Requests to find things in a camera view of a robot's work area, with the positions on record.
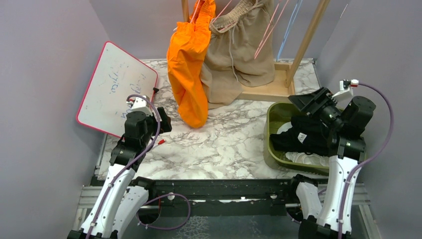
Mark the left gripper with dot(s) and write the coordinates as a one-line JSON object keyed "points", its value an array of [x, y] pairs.
{"points": [[165, 125]]}

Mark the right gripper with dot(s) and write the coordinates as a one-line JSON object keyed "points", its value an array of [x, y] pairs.
{"points": [[313, 103]]}

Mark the olive green plastic basket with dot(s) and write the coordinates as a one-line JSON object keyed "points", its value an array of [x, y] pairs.
{"points": [[279, 120]]}

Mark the black shorts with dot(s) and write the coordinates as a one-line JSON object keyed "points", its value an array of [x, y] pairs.
{"points": [[305, 136]]}

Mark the white shorts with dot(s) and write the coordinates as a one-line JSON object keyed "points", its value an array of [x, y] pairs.
{"points": [[309, 159]]}

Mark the blue wire hanger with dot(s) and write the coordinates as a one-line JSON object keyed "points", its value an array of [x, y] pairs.
{"points": [[289, 27]]}

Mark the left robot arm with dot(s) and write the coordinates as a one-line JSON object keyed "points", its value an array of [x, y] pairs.
{"points": [[123, 193]]}

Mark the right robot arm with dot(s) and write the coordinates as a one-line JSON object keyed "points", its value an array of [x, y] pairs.
{"points": [[330, 218]]}

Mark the orange shorts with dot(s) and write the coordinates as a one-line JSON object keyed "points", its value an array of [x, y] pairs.
{"points": [[185, 57]]}

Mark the wooden clothes rack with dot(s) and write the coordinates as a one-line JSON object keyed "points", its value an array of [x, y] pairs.
{"points": [[283, 83]]}

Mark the pink framed whiteboard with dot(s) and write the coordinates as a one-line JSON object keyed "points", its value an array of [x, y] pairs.
{"points": [[117, 75]]}

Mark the beige garment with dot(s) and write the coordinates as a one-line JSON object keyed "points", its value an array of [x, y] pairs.
{"points": [[231, 63]]}

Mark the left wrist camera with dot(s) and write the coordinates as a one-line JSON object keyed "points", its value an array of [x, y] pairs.
{"points": [[138, 104]]}

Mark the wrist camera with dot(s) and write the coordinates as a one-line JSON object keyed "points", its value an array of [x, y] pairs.
{"points": [[138, 104], [346, 89]]}

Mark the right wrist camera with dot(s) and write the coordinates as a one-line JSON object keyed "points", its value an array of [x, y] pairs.
{"points": [[346, 89]]}

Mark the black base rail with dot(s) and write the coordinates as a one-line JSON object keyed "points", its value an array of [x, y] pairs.
{"points": [[227, 197]]}

